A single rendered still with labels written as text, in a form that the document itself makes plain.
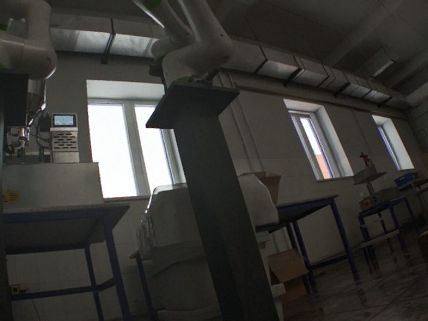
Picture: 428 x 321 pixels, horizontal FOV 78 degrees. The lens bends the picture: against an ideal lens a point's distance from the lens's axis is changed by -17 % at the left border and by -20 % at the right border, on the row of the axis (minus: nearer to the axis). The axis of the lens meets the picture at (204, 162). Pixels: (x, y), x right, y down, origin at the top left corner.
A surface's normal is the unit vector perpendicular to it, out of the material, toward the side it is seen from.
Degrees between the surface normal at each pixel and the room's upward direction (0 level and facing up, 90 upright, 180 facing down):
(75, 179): 90
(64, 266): 90
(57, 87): 90
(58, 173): 90
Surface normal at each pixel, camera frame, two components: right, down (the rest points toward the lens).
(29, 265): 0.46, -0.44
